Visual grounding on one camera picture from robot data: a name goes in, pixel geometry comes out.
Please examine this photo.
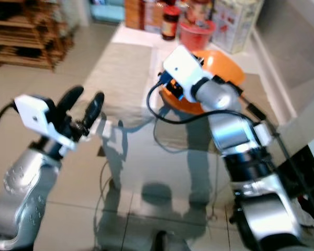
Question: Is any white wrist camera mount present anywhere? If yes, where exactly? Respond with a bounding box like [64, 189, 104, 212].
[14, 94, 80, 152]
[162, 45, 211, 103]

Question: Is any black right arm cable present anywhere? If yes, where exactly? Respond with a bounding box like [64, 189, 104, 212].
[147, 81, 265, 125]

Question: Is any orange carton box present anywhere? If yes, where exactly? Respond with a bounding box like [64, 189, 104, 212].
[124, 0, 145, 30]

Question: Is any grey right robot leg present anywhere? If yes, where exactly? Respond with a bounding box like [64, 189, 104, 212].
[154, 230, 199, 251]

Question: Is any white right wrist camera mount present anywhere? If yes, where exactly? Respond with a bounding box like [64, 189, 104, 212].
[162, 45, 211, 103]

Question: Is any wooden slatted shelf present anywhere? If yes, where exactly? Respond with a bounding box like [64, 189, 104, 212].
[0, 0, 74, 71]

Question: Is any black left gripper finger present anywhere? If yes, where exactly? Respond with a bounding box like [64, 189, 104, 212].
[84, 92, 105, 129]
[57, 85, 84, 113]

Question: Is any dark jar with red lid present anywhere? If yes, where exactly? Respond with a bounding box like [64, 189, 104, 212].
[161, 5, 181, 41]

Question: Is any teal storage box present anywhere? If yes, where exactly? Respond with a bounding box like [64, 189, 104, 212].
[89, 0, 126, 24]

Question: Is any white printed tin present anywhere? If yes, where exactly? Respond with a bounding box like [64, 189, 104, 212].
[210, 0, 265, 54]

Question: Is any red plastic bucket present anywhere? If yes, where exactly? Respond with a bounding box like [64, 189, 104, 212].
[179, 20, 216, 51]

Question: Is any pale printed carton box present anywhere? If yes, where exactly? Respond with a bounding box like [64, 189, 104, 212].
[144, 0, 165, 33]

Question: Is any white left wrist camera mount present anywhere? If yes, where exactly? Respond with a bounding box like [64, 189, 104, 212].
[14, 94, 80, 152]

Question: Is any wide orange plastic bowl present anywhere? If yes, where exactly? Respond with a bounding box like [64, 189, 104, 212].
[160, 50, 245, 116]

